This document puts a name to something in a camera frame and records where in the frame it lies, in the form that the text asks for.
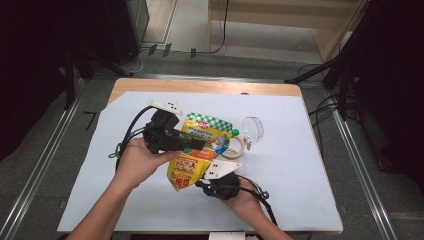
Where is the dark cabinet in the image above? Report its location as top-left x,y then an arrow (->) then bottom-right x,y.
103,0 -> 150,66

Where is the black metal stand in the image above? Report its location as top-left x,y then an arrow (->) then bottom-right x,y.
284,19 -> 371,122
62,43 -> 134,111

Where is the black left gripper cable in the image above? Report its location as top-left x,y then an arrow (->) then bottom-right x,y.
108,105 -> 158,172

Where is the white paper piece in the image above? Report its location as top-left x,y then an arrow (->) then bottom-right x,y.
207,232 -> 260,240

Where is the bundle of black floor cables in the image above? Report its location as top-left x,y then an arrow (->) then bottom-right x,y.
297,62 -> 360,149

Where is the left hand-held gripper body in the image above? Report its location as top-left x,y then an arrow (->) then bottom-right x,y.
143,99 -> 188,155

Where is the dark curtain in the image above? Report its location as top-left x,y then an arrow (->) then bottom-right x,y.
349,0 -> 424,189
0,0 -> 113,162

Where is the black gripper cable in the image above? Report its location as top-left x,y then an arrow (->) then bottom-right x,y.
108,105 -> 158,172
233,174 -> 279,228

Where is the person's right hand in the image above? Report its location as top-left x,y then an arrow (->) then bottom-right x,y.
221,180 -> 264,218

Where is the light wooden shelf unit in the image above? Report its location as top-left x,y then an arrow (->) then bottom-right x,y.
207,0 -> 369,63

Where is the person's left hand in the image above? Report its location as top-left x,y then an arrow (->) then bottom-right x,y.
113,137 -> 181,191

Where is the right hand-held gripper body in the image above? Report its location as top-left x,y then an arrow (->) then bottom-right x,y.
199,161 -> 242,201

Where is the white table sheet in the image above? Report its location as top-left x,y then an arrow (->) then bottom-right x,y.
57,91 -> 344,233

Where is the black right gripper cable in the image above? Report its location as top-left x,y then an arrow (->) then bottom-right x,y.
233,174 -> 279,228

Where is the black hanging cable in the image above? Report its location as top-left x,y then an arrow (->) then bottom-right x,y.
196,0 -> 231,56

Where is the yellow refill pouch green cap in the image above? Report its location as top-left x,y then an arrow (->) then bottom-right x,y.
166,112 -> 241,193

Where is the white floor cable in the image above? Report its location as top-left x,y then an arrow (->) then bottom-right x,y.
128,47 -> 152,75

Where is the long metal floor rail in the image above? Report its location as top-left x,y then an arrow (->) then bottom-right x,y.
331,109 -> 398,240
0,78 -> 88,240

